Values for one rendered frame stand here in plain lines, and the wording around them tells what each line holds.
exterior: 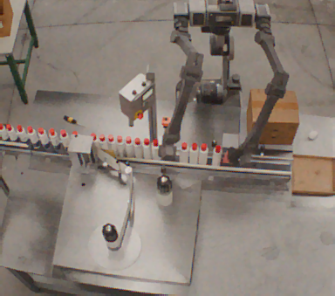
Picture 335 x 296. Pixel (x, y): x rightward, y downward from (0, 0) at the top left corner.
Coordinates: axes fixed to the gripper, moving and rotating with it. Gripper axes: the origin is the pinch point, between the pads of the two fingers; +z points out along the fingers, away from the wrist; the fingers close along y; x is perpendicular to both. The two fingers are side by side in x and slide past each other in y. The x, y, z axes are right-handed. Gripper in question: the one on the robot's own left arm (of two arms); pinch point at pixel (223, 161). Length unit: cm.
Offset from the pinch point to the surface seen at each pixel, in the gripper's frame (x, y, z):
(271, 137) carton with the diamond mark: 22.3, -18.6, -19.2
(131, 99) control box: -74, 0, -10
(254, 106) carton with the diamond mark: 0.2, -28.1, -24.6
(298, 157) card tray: 45, -12, -24
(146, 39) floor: 0, -174, 117
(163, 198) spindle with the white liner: -30.2, 31.9, 13.7
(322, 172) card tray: 58, -2, -34
